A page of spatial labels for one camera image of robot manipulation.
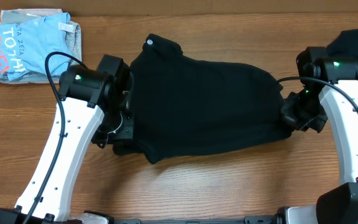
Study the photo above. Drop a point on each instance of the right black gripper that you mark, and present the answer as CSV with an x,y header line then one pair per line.
x,y
295,112

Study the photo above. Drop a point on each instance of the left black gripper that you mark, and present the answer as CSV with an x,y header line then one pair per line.
x,y
124,134

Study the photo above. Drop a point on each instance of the black t-shirt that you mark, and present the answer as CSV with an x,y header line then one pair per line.
x,y
187,107

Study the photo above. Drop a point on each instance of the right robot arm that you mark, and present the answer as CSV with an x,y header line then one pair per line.
x,y
329,95

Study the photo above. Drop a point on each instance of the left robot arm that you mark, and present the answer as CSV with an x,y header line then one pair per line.
x,y
92,107

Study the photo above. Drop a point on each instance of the light blue printed t-shirt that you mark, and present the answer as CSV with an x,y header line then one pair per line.
x,y
24,46

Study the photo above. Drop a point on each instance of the white pink folded shirt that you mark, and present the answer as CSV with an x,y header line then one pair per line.
x,y
72,38

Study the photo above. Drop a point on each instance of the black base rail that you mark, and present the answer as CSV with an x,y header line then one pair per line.
x,y
182,221

